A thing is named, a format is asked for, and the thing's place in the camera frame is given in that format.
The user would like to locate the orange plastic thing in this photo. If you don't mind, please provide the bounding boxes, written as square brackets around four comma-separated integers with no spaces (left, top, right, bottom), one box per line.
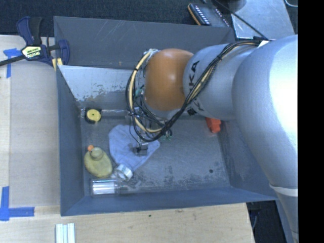
[205,116,222,134]

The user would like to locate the pale wood board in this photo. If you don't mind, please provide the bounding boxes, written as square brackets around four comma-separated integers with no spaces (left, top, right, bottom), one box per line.
[9,59,61,209]

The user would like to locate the pale blue cloth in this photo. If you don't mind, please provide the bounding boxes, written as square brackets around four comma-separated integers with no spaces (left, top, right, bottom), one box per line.
[108,124,161,173]

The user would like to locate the white ring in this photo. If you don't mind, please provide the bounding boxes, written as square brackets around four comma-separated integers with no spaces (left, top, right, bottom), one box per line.
[112,164,134,182]

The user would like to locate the olive yellow toy, orange tip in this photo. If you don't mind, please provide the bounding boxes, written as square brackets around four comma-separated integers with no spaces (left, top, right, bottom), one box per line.
[84,145,113,179]

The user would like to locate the yellow and black round tool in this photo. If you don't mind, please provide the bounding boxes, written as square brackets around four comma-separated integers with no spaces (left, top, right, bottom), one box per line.
[81,107,103,124]

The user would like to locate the clear plastic bottle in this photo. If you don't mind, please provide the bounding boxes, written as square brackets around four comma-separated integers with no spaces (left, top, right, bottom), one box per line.
[90,178,142,196]

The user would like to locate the grey metal bin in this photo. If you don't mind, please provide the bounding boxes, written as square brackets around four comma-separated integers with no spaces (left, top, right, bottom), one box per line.
[53,16,279,217]

